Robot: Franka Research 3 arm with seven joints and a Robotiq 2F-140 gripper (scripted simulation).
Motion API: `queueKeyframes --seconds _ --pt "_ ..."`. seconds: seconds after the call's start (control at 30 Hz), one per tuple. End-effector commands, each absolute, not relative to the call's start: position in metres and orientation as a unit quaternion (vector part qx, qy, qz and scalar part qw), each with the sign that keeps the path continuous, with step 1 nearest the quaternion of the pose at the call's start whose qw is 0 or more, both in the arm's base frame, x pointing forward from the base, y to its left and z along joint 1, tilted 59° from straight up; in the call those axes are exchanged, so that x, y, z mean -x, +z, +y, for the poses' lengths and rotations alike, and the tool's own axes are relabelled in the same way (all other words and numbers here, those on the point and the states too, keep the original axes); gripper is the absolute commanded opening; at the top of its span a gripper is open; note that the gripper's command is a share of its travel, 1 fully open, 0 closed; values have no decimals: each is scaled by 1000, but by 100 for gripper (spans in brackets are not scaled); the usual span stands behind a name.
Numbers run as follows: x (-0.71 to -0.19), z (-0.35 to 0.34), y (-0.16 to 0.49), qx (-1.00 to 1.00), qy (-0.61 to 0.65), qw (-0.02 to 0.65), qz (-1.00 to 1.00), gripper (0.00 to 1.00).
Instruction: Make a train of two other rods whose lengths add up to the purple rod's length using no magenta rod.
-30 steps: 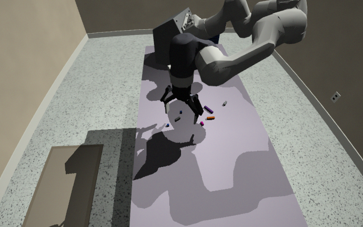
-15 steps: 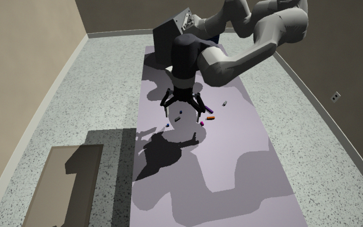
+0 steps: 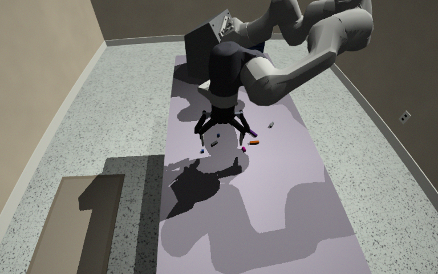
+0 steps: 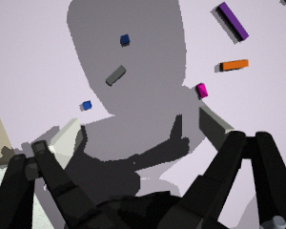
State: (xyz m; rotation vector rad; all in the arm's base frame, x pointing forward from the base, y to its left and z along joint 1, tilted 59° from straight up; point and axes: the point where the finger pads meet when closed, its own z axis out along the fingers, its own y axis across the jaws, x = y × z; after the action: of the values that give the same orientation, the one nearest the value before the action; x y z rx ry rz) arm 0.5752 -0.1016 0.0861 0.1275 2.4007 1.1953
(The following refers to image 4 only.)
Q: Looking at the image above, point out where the magenta rod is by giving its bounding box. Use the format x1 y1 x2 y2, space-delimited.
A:
196 83 208 98

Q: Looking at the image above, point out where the dark brown rod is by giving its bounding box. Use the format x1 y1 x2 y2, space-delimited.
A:
220 59 249 70

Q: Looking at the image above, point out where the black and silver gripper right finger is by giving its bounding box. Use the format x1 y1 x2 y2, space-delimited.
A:
157 106 286 229

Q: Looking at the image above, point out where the purple rod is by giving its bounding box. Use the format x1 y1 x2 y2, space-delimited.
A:
217 2 249 41

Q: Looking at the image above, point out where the small blue block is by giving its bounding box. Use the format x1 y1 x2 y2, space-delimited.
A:
120 34 130 44
82 100 92 110

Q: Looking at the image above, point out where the grey rectangular block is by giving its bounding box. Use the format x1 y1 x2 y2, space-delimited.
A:
106 65 126 85

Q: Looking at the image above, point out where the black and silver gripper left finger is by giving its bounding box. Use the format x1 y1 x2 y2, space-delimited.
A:
0 118 116 229

